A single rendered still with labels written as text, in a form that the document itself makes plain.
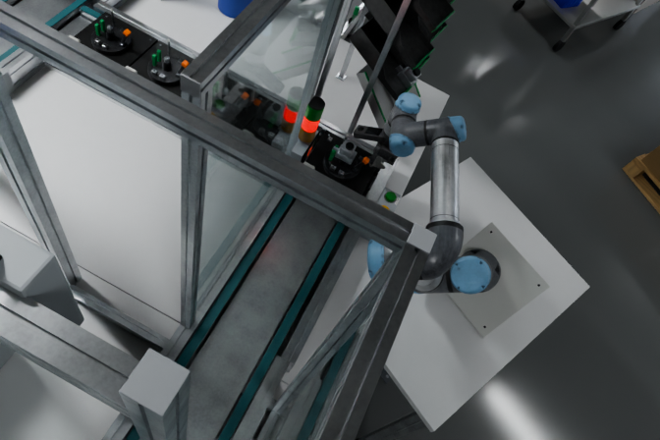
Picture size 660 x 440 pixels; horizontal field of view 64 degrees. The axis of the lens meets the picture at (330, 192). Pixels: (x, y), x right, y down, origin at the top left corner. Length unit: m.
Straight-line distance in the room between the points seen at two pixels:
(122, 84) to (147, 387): 0.37
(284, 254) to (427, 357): 0.59
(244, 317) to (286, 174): 1.09
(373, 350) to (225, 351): 1.11
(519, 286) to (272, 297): 0.84
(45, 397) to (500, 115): 3.24
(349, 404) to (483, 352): 1.44
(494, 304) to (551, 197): 1.88
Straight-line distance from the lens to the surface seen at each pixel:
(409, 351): 1.85
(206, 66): 0.73
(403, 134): 1.55
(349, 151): 1.85
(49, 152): 2.06
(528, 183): 3.70
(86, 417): 1.69
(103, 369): 0.84
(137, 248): 1.83
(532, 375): 3.10
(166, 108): 0.68
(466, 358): 1.93
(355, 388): 0.55
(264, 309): 1.70
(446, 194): 1.40
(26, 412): 1.72
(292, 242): 1.81
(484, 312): 1.96
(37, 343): 0.86
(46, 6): 2.48
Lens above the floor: 2.51
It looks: 55 degrees down
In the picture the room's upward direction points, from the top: 24 degrees clockwise
